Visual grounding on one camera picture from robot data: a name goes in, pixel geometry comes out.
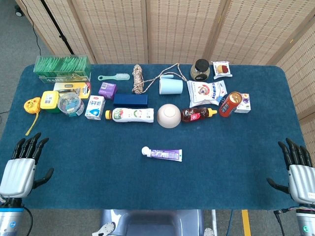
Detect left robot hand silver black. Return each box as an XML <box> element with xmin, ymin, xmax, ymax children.
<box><xmin>0</xmin><ymin>132</ymin><xmax>54</xmax><ymax>199</ymax></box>

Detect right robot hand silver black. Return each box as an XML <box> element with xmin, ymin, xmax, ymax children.
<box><xmin>266</xmin><ymin>137</ymin><xmax>315</xmax><ymax>205</ymax></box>

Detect purple white toothpaste tube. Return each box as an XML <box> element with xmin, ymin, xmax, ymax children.
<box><xmin>141</xmin><ymin>146</ymin><xmax>183</xmax><ymax>162</ymax></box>

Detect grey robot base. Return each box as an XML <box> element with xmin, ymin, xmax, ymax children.
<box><xmin>92</xmin><ymin>209</ymin><xmax>215</xmax><ymax>236</ymax></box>

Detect beige bowl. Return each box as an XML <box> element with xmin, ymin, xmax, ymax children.
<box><xmin>157</xmin><ymin>103</ymin><xmax>182</xmax><ymax>129</ymax></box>

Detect yellow floor tape strip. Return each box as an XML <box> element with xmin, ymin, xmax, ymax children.
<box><xmin>241</xmin><ymin>209</ymin><xmax>252</xmax><ymax>236</ymax></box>

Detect yellow tape measure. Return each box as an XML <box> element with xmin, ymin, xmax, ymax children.
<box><xmin>24</xmin><ymin>97</ymin><xmax>42</xmax><ymax>136</ymax></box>

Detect green container yellow lid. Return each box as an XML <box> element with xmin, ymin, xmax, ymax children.
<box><xmin>40</xmin><ymin>90</ymin><xmax>61</xmax><ymax>114</ymax></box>

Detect clear tub of clips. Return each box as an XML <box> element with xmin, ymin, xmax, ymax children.
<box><xmin>57</xmin><ymin>92</ymin><xmax>85</xmax><ymax>118</ymax></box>

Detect white table leg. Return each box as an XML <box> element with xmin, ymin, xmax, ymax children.
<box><xmin>211</xmin><ymin>209</ymin><xmax>219</xmax><ymax>236</ymax></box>

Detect small white purple carton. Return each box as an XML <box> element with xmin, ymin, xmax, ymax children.
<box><xmin>233</xmin><ymin>92</ymin><xmax>252</xmax><ymax>114</ymax></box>

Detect white blue milk carton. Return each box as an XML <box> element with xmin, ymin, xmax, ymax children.
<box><xmin>84</xmin><ymin>95</ymin><xmax>106</xmax><ymax>120</ymax></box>

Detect razor blister pack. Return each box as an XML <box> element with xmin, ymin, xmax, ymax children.
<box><xmin>53</xmin><ymin>82</ymin><xmax>92</xmax><ymax>100</ymax></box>

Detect red orange soda can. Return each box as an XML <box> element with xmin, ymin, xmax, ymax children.
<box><xmin>218</xmin><ymin>91</ymin><xmax>243</xmax><ymax>118</ymax></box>

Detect clear box green sachets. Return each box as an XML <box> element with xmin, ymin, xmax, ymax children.
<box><xmin>33</xmin><ymin>55</ymin><xmax>92</xmax><ymax>84</ymax></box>

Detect amber bear honey bottle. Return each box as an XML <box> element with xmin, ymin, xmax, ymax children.
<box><xmin>181</xmin><ymin>107</ymin><xmax>218</xmax><ymax>123</ymax></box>

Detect small purple box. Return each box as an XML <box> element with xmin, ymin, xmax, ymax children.
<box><xmin>98</xmin><ymin>82</ymin><xmax>118</xmax><ymax>100</ymax></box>

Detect blue felt table cloth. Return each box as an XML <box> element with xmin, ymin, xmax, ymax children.
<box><xmin>0</xmin><ymin>64</ymin><xmax>312</xmax><ymax>211</ymax></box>

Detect white drink bottle yellow cap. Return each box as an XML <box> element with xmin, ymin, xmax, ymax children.
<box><xmin>105</xmin><ymin>107</ymin><xmax>155</xmax><ymax>123</ymax></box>

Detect white candy bag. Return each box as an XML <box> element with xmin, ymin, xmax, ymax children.
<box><xmin>186</xmin><ymin>80</ymin><xmax>228</xmax><ymax>108</ymax></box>

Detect navy blue box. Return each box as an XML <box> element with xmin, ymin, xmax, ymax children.
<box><xmin>113</xmin><ymin>93</ymin><xmax>149</xmax><ymax>109</ymax></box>

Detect white snack packet red yellow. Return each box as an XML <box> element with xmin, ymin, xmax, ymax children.
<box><xmin>212</xmin><ymin>60</ymin><xmax>233</xmax><ymax>80</ymax></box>

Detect mint green brush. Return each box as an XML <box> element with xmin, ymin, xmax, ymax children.
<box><xmin>97</xmin><ymin>73</ymin><xmax>130</xmax><ymax>82</ymax></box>

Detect glass jar black lid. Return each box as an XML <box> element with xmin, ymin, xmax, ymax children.
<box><xmin>190</xmin><ymin>59</ymin><xmax>211</xmax><ymax>82</ymax></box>

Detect black stand pole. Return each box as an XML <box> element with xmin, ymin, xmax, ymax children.
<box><xmin>40</xmin><ymin>0</ymin><xmax>74</xmax><ymax>55</ymax></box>

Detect light blue plastic cup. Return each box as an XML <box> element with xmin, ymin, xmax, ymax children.
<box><xmin>158</xmin><ymin>75</ymin><xmax>184</xmax><ymax>95</ymax></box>

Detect bamboo folding screen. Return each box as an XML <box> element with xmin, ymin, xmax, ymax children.
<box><xmin>14</xmin><ymin>0</ymin><xmax>315</xmax><ymax>146</ymax></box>

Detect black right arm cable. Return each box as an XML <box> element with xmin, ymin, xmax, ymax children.
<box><xmin>273</xmin><ymin>207</ymin><xmax>300</xmax><ymax>236</ymax></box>

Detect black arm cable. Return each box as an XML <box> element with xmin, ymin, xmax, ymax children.
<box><xmin>273</xmin><ymin>207</ymin><xmax>300</xmax><ymax>236</ymax></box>
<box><xmin>23</xmin><ymin>206</ymin><xmax>34</xmax><ymax>236</ymax></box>

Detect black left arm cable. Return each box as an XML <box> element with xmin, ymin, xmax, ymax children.
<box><xmin>23</xmin><ymin>206</ymin><xmax>34</xmax><ymax>236</ymax></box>

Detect blue cable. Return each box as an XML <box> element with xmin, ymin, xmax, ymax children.
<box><xmin>226</xmin><ymin>209</ymin><xmax>233</xmax><ymax>236</ymax></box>

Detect thin black floor cable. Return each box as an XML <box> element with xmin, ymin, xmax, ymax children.
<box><xmin>21</xmin><ymin>0</ymin><xmax>42</xmax><ymax>56</ymax></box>

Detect braided rope bundle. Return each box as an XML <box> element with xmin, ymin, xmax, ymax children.
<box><xmin>131</xmin><ymin>63</ymin><xmax>189</xmax><ymax>95</ymax></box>

